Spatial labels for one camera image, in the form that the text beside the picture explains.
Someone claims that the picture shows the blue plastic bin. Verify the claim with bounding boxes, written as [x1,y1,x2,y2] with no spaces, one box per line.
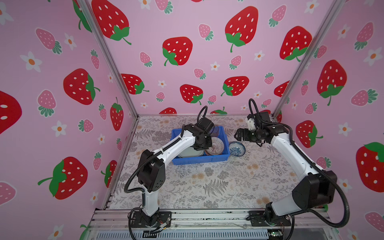
[172,126,230,165]

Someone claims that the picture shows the blue floral white bowl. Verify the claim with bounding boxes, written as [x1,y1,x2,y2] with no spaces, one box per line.
[229,142,246,157]

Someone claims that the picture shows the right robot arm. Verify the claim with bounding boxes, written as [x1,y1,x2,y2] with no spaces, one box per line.
[235,112,337,224]

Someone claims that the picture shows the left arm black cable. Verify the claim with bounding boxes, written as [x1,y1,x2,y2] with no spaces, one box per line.
[123,149,160,194]

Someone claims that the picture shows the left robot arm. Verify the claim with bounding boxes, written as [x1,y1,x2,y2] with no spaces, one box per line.
[136,117,214,217]

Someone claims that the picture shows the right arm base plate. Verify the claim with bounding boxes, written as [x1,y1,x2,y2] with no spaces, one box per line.
[246,211,292,227]

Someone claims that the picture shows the aluminium front rail frame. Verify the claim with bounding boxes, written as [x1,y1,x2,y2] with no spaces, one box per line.
[84,209,341,240]

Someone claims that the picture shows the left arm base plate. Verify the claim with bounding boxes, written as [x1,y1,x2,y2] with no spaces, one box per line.
[131,211,172,228]

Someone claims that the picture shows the pale green flower plate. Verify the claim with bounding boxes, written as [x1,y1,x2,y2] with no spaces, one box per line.
[178,147,205,158]

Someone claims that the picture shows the pink clear glass cup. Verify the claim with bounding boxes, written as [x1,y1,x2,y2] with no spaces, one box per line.
[210,126,220,138]

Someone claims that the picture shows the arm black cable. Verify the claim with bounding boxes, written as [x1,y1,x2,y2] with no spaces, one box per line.
[123,149,160,194]
[287,128,351,229]

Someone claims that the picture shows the pink purple glazed bowl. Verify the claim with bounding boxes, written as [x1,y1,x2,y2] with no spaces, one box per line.
[205,137,225,156]

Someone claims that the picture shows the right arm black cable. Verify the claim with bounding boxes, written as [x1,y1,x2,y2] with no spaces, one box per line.
[287,128,351,229]

